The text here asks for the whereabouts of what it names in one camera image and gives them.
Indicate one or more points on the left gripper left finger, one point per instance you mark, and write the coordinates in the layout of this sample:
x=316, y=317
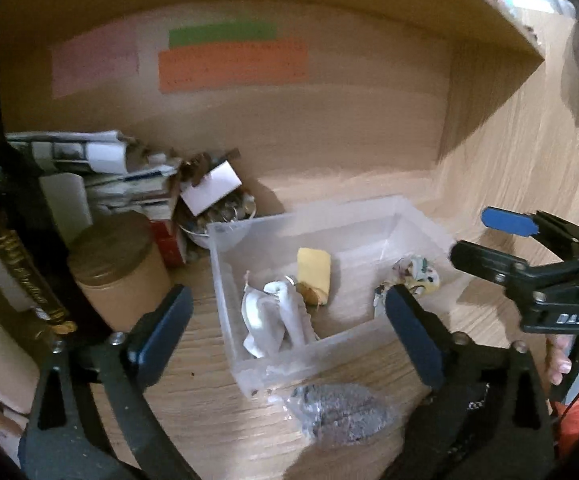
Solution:
x=154, y=338

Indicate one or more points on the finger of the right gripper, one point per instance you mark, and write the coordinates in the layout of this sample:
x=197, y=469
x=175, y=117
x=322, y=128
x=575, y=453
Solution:
x=509, y=222
x=491, y=265

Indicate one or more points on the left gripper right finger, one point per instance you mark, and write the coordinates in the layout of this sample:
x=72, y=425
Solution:
x=424, y=337

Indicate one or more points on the floral fabric scrunchie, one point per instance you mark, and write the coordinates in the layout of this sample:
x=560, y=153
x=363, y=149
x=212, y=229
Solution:
x=414, y=272

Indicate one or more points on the black white patterned cloth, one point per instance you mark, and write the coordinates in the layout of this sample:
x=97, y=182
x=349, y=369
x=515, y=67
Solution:
x=448, y=428

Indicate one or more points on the white drawstring pouch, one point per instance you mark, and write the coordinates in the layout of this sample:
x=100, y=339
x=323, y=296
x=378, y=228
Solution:
x=276, y=318

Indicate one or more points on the yellow green sponge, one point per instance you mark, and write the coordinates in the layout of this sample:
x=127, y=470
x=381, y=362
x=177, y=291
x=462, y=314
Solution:
x=314, y=275

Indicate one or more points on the person's right hand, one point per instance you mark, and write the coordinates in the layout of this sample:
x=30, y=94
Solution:
x=557, y=363

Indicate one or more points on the brown cardboard canister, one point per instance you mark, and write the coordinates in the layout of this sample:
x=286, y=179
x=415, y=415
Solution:
x=118, y=266

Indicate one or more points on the red small box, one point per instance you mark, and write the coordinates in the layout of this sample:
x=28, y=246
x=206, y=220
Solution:
x=171, y=243

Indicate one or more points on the clear plastic bin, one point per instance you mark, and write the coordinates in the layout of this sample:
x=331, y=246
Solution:
x=365, y=239

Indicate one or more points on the stack of papers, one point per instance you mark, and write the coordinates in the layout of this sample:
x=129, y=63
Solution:
x=152, y=191

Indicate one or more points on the white bowl of coins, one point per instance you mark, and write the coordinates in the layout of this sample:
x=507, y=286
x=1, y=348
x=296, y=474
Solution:
x=236, y=206

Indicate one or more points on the white card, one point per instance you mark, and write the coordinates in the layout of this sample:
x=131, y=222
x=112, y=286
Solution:
x=214, y=186

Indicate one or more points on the dark wine bottle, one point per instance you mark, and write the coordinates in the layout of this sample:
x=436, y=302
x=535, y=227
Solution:
x=34, y=253

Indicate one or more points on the orange sticky note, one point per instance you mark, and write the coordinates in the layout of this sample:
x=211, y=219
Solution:
x=229, y=64

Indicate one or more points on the pink sticky note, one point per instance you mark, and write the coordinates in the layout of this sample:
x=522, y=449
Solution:
x=84, y=62

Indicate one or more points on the green sticky note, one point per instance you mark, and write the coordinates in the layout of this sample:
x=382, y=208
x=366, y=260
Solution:
x=235, y=31

